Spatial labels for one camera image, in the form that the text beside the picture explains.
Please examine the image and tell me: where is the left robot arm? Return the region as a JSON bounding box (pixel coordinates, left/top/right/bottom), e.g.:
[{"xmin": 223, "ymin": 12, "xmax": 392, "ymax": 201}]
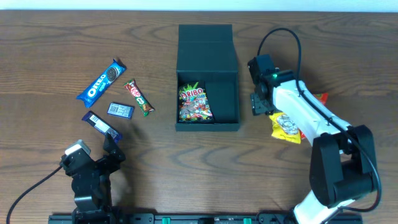
[{"xmin": 60, "ymin": 134, "xmax": 128, "ymax": 223}]

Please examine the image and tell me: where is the red KitKat bar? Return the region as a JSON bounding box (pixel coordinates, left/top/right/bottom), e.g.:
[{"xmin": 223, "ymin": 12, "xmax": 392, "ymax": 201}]
[{"xmin": 124, "ymin": 79, "xmax": 154, "ymax": 116}]

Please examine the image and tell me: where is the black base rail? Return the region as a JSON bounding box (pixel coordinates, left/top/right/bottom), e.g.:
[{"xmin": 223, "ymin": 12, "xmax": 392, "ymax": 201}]
[{"xmin": 48, "ymin": 213, "xmax": 363, "ymax": 224}]

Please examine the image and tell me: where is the yellow Hacks candy bag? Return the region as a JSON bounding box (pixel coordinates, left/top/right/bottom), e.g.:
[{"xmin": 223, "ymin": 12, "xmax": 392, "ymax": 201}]
[{"xmin": 269, "ymin": 112, "xmax": 301, "ymax": 144}]

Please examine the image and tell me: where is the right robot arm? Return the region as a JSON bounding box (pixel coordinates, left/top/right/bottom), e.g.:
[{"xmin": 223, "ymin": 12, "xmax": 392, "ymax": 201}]
[{"xmin": 250, "ymin": 68, "xmax": 382, "ymax": 223}]

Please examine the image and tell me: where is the long dark blue chocolate bar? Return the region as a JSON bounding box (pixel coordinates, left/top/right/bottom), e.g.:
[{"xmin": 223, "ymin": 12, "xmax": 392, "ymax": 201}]
[{"xmin": 81, "ymin": 111, "xmax": 123, "ymax": 143}]

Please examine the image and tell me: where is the dark green box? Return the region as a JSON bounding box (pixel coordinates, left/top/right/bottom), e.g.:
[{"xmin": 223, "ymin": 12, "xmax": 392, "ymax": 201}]
[{"xmin": 175, "ymin": 24, "xmax": 240, "ymax": 132}]

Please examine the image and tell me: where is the black Haribo gummy bag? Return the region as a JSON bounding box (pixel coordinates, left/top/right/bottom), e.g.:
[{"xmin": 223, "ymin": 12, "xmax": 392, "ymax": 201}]
[{"xmin": 178, "ymin": 80, "xmax": 214, "ymax": 123}]

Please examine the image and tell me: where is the small blue candy bar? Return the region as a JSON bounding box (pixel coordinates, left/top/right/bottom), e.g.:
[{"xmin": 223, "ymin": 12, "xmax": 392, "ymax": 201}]
[{"xmin": 107, "ymin": 103, "xmax": 134, "ymax": 119}]

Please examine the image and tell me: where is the red Hacks candy bag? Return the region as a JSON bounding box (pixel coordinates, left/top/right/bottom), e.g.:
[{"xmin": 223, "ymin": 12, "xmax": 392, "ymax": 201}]
[{"xmin": 300, "ymin": 93, "xmax": 328, "ymax": 140}]

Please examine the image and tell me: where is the blue Oreo cookie pack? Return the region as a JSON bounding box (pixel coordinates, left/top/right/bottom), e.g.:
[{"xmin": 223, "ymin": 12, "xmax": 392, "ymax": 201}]
[{"xmin": 76, "ymin": 59, "xmax": 127, "ymax": 108}]

